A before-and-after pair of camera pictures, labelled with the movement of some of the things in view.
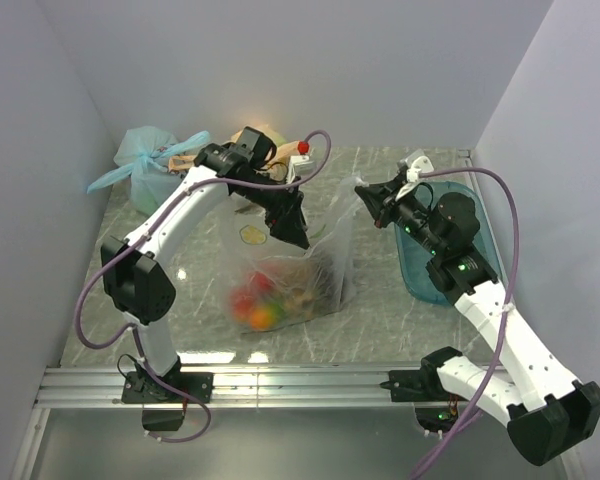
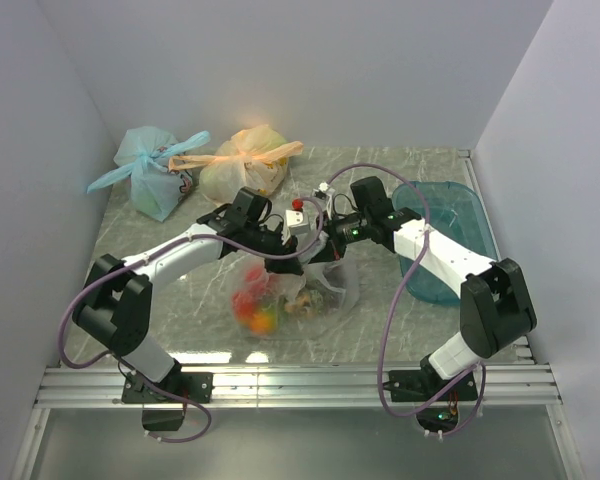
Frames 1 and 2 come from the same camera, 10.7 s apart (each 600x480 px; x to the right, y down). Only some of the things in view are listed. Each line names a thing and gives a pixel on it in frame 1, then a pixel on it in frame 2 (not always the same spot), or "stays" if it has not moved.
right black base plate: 418,385 stays
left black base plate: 142,387 stays
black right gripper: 373,196 → 335,248
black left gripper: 288,225 → 289,265
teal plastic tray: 412,257 stays
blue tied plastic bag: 144,155 stays
